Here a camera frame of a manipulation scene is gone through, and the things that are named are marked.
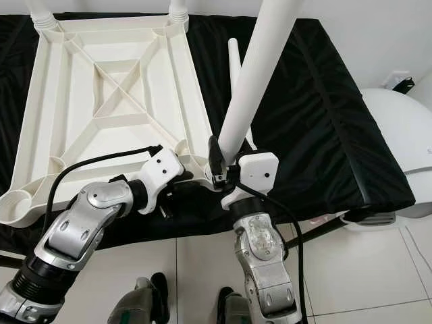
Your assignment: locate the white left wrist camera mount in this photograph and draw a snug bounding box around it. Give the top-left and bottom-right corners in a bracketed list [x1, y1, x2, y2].
[140, 147, 184, 211]

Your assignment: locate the wall socket with black plug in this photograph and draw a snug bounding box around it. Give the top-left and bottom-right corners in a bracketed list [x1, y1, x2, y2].
[385, 71, 416, 94]

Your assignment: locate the grey robot foot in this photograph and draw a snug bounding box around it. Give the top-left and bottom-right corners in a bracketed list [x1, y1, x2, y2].
[219, 287, 261, 324]
[113, 272, 171, 324]

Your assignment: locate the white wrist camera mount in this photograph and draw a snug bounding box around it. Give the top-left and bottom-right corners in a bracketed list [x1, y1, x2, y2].
[221, 152, 279, 210]
[140, 147, 184, 211]

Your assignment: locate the black cloth table cover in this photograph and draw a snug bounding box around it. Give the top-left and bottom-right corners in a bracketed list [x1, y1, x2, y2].
[0, 13, 416, 257]

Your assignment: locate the grey robot right foot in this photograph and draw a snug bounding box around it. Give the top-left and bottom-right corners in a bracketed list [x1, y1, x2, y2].
[219, 287, 261, 324]

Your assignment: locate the pink plastic item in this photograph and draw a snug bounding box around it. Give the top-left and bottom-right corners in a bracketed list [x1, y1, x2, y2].
[307, 213, 345, 223]

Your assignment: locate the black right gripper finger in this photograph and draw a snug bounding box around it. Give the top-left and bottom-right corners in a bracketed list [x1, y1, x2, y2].
[207, 135, 227, 178]

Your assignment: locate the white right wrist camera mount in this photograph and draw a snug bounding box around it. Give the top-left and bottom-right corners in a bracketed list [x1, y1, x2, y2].
[221, 152, 279, 210]

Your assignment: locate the white dome appliance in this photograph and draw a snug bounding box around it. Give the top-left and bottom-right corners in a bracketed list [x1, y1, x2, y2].
[344, 88, 432, 227]

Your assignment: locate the white plastic children table top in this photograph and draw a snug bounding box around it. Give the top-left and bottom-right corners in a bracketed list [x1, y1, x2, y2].
[0, 15, 234, 227]

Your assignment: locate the grey robot left foot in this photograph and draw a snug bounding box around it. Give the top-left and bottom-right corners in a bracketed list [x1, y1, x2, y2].
[113, 272, 171, 324]

